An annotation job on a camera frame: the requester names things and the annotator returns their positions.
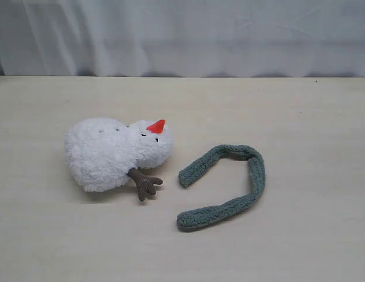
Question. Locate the teal fuzzy knit scarf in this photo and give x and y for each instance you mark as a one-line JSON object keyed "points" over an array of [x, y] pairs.
{"points": [[204, 217]]}

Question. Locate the white plush snowman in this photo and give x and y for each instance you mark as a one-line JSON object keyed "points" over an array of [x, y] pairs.
{"points": [[103, 154]]}

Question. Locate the white curtain backdrop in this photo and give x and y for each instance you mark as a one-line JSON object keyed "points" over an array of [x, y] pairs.
{"points": [[183, 38]]}

